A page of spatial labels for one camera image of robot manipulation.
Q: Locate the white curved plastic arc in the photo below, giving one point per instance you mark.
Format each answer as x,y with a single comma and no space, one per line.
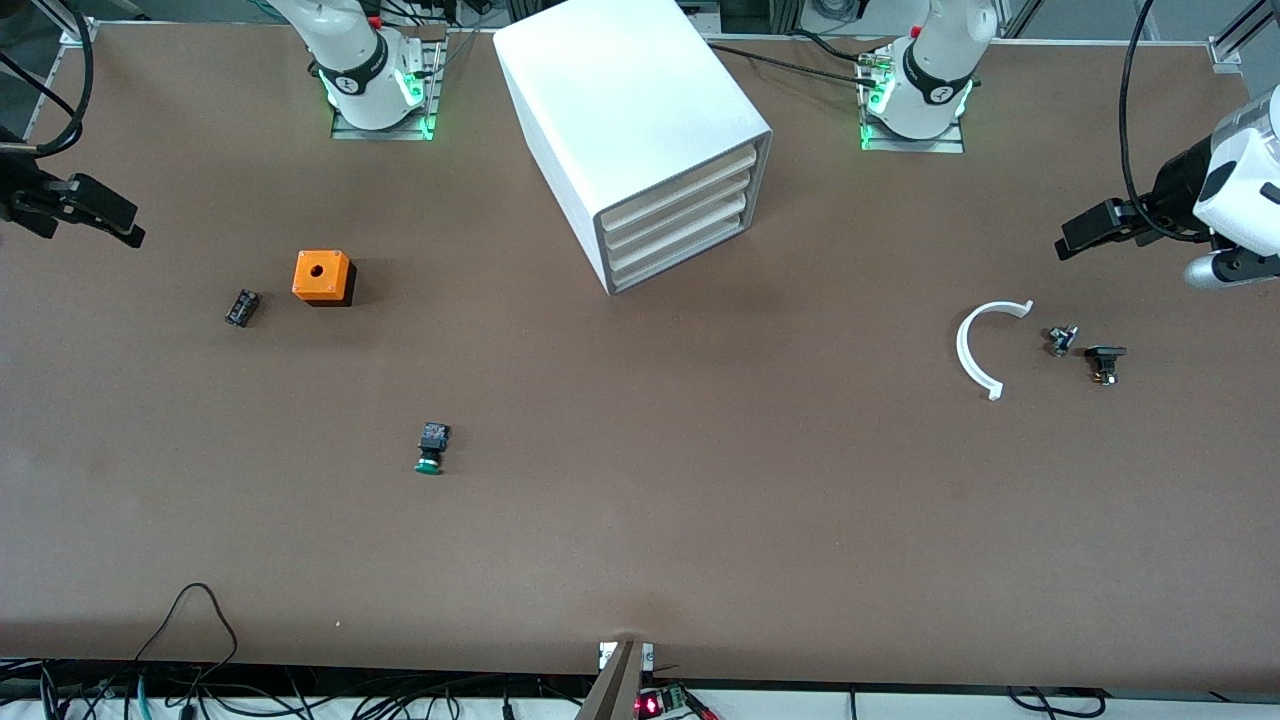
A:
962,350

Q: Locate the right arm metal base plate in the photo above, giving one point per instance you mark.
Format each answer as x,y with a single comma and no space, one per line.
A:
437,90

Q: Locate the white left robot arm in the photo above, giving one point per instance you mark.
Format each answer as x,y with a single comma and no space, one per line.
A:
935,70

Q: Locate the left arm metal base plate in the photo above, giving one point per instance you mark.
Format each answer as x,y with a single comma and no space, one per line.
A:
915,146

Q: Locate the circuit board with red light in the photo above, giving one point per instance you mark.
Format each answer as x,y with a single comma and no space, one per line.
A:
650,705

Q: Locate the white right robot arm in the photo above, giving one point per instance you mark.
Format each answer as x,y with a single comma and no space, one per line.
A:
355,50

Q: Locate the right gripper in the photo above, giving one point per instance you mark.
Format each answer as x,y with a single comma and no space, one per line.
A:
22,186

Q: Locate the small black metal component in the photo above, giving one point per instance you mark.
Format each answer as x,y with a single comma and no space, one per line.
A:
1061,341

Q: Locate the black component with brass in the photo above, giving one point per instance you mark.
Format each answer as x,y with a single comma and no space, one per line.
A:
1104,354

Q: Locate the green push button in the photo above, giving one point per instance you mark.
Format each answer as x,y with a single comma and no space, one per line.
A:
433,440

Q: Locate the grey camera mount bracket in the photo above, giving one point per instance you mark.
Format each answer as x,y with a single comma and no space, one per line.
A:
615,690

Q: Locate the orange box with hole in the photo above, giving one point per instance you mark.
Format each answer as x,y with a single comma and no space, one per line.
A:
320,275

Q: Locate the small black terminal block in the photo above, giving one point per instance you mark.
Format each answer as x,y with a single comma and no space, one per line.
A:
241,308

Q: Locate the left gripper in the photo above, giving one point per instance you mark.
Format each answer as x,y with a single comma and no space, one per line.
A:
1172,193

